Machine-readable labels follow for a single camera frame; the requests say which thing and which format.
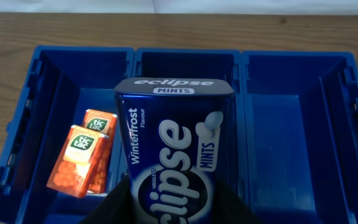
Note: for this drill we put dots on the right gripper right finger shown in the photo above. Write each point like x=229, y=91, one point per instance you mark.
x=233, y=208

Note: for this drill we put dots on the orange candy box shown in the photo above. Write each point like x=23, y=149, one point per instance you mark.
x=79, y=158
x=106, y=137

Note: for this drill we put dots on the blue tray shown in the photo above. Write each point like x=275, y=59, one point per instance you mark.
x=278, y=140

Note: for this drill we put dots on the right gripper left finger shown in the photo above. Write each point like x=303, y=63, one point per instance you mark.
x=113, y=208

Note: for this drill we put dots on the blue candy pack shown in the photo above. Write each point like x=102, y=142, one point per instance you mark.
x=172, y=149

